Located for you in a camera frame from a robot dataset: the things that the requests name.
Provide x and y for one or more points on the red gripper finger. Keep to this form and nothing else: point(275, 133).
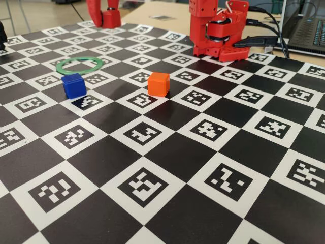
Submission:
point(113, 4)
point(95, 11)

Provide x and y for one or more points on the blue cube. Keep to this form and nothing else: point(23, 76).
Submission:
point(73, 86)

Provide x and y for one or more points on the orange cube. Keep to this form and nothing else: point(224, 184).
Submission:
point(158, 85)

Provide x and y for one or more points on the red robot arm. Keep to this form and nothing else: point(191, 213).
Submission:
point(203, 30)

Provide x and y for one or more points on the small marker sheet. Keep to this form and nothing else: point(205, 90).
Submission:
point(162, 17)

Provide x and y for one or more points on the grey metal chair leg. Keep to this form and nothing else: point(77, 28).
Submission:
point(10, 17)
point(24, 12)

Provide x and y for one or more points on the black stand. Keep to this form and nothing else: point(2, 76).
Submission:
point(2, 35)

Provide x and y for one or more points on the black white marker mat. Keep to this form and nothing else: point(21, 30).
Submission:
point(177, 165)

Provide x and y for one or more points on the dark laptop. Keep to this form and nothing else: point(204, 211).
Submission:
point(304, 33)

